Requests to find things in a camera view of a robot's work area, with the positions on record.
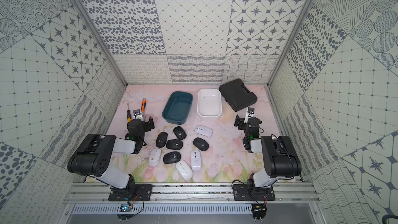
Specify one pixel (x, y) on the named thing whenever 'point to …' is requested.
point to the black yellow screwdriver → (128, 114)
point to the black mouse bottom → (172, 157)
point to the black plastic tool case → (236, 94)
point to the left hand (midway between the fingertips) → (147, 117)
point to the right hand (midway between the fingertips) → (245, 117)
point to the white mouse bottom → (184, 170)
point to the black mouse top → (180, 133)
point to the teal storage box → (176, 107)
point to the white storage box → (209, 103)
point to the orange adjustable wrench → (144, 102)
